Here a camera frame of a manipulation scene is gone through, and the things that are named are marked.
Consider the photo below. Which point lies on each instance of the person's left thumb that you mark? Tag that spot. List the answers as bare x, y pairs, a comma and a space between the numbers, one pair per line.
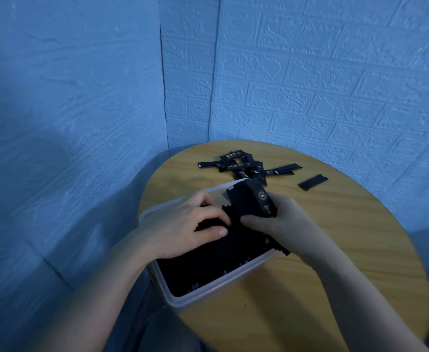
214, 233

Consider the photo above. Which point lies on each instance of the single loose black sachet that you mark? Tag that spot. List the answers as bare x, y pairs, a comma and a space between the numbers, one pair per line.
312, 182

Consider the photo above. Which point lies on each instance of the person's left middle finger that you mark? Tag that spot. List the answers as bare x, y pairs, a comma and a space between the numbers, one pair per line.
201, 197

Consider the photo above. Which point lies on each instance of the person's dark trousers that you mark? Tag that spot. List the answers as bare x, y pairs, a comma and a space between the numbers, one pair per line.
152, 326

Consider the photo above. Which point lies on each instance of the person's right forearm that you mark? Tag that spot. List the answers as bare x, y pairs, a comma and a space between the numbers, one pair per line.
361, 304

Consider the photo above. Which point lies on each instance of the person's left hand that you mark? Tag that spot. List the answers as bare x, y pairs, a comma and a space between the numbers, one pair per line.
170, 230

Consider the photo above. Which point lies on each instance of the bundle of black sachets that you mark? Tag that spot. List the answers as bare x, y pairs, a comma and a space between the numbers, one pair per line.
251, 197

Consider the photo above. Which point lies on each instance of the person's left forearm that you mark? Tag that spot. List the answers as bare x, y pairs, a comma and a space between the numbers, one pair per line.
97, 296

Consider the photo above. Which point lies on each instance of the row of black sachets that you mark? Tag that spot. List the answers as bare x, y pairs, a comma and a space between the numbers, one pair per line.
214, 260

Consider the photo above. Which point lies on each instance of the clear plastic container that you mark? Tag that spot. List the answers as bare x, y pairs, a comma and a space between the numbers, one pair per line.
214, 287

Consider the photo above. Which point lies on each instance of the person's right hand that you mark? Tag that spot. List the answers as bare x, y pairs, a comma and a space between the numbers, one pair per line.
291, 230

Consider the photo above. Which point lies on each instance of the scattered pile of black sachets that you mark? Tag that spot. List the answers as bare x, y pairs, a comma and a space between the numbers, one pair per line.
245, 165

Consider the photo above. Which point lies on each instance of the person's right thumb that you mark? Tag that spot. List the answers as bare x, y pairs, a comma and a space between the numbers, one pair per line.
255, 221

